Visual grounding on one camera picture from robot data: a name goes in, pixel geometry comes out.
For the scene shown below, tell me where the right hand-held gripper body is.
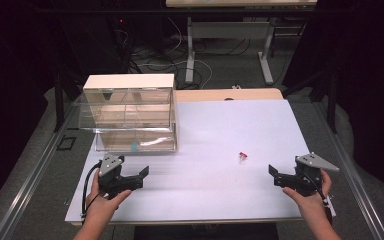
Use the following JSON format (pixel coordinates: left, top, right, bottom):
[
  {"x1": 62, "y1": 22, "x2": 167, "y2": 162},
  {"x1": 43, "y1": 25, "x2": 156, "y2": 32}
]
[{"x1": 273, "y1": 152, "x2": 341, "y2": 197}]

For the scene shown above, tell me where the white floor cable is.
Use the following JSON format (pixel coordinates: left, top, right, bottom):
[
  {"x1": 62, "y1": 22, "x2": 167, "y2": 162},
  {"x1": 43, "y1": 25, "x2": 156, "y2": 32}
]
[{"x1": 136, "y1": 16, "x2": 214, "y2": 90}]

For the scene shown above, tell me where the person's right hand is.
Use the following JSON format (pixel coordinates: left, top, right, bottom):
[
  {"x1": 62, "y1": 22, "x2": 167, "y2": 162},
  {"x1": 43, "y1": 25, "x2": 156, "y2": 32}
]
[{"x1": 282, "y1": 168, "x2": 333, "y2": 221}]

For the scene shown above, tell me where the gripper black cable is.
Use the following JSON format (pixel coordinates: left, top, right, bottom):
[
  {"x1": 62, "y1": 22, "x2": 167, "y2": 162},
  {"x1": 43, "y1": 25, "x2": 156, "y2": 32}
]
[
  {"x1": 301, "y1": 171, "x2": 334, "y2": 225},
  {"x1": 81, "y1": 161, "x2": 103, "y2": 220}
]

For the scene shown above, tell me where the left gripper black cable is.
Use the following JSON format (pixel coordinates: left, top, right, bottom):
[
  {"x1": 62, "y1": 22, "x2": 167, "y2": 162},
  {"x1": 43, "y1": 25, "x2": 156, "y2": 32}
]
[{"x1": 81, "y1": 161, "x2": 103, "y2": 220}]

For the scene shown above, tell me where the black metal stand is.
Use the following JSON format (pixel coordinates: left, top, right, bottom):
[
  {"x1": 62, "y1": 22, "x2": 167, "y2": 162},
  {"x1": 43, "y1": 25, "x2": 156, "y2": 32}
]
[{"x1": 53, "y1": 71, "x2": 66, "y2": 133}]

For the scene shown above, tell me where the person's left hand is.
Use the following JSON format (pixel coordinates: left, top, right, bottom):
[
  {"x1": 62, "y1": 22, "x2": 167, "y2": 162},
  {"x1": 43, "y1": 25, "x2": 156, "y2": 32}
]
[{"x1": 85, "y1": 168, "x2": 133, "y2": 221}]

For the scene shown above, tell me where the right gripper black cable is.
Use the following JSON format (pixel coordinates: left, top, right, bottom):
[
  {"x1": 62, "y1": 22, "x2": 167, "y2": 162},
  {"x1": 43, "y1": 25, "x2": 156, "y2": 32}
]
[{"x1": 301, "y1": 171, "x2": 334, "y2": 225}]

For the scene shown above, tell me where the aluminium floor rail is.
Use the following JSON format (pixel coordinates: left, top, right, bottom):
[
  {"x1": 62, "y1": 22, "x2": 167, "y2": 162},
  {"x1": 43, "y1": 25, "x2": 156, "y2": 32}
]
[
  {"x1": 308, "y1": 99, "x2": 384, "y2": 240},
  {"x1": 0, "y1": 96, "x2": 83, "y2": 240}
]

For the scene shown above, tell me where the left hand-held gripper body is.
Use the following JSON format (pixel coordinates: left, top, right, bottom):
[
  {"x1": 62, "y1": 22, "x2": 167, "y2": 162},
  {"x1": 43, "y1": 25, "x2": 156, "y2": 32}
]
[{"x1": 97, "y1": 153, "x2": 145, "y2": 200}]

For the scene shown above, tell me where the white metal-legged desk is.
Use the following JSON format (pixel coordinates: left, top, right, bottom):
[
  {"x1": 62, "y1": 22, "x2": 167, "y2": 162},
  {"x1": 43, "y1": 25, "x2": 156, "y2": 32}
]
[{"x1": 165, "y1": 0, "x2": 318, "y2": 86}]

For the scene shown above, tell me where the black floor cable bundle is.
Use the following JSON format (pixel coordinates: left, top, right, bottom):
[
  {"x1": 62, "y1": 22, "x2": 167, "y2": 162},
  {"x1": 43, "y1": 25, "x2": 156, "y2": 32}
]
[{"x1": 113, "y1": 19, "x2": 258, "y2": 91}]

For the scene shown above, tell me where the clear acrylic drawer cabinet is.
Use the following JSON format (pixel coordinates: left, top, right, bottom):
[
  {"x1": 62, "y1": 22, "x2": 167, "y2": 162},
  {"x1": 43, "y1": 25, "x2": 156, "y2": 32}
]
[{"x1": 72, "y1": 73, "x2": 178, "y2": 154}]

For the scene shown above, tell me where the white table mat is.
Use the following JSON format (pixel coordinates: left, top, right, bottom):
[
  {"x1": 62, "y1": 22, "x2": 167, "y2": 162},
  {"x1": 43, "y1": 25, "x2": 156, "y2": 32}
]
[{"x1": 64, "y1": 99, "x2": 311, "y2": 223}]

